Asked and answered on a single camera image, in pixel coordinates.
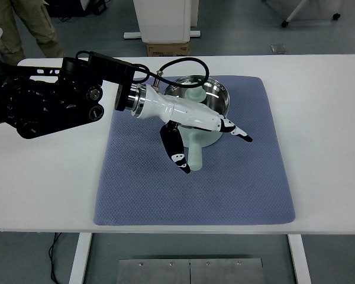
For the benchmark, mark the white and black hand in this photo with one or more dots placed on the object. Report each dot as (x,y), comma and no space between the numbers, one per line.
(189,114)

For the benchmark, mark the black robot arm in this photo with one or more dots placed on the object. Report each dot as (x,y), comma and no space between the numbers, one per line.
(47,100)

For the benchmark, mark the glass lid with green knob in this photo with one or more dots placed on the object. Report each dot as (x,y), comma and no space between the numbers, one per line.
(195,94)

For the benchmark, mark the brown cardboard box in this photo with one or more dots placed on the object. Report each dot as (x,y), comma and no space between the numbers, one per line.
(167,49)

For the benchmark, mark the blue quilted mat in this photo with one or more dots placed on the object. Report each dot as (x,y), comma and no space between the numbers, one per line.
(195,195)

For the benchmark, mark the grey floor socket plate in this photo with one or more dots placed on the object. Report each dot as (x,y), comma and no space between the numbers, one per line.
(279,49)

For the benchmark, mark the grey metal plate with screws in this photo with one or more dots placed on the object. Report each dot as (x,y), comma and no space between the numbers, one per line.
(189,272)

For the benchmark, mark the white table leg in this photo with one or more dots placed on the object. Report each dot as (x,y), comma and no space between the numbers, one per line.
(300,260)
(78,260)

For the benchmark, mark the person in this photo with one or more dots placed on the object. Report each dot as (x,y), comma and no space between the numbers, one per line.
(32,17)

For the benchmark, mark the white pedestal with base bar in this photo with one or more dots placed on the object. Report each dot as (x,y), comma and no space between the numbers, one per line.
(165,20)

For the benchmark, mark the white wheeled frame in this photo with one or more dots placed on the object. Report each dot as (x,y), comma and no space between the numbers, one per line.
(296,9)

